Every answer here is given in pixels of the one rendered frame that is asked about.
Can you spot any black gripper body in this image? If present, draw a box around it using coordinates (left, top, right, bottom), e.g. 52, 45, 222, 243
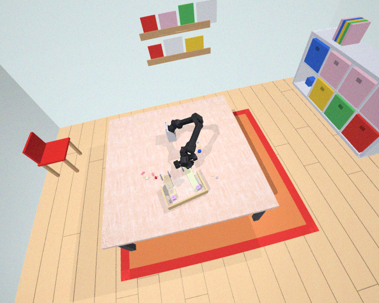
173, 153, 197, 169

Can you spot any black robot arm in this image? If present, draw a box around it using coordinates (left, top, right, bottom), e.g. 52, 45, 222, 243
168, 113, 203, 169

